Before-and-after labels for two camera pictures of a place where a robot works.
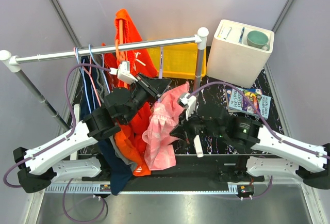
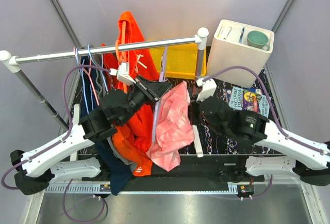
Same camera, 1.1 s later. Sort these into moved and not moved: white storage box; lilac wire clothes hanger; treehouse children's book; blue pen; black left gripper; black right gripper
Moved: lilac wire clothes hanger; black right gripper
Not moved: black left gripper; white storage box; blue pen; treehouse children's book
